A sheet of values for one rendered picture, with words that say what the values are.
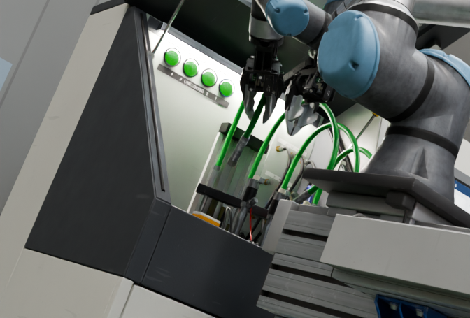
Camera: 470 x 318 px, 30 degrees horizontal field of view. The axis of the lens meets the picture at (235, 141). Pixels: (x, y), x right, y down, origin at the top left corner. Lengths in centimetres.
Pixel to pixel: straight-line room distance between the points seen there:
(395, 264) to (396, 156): 28
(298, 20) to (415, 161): 44
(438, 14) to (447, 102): 58
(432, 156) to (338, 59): 20
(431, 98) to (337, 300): 33
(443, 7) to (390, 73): 63
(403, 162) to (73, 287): 79
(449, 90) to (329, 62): 19
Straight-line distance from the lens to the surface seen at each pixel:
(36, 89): 367
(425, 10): 192
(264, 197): 242
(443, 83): 136
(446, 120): 136
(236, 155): 197
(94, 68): 229
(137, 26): 218
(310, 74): 200
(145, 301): 167
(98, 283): 173
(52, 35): 371
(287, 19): 165
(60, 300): 186
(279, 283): 139
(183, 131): 230
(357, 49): 127
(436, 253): 106
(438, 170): 133
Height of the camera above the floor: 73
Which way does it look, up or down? 13 degrees up
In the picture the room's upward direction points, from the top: 21 degrees clockwise
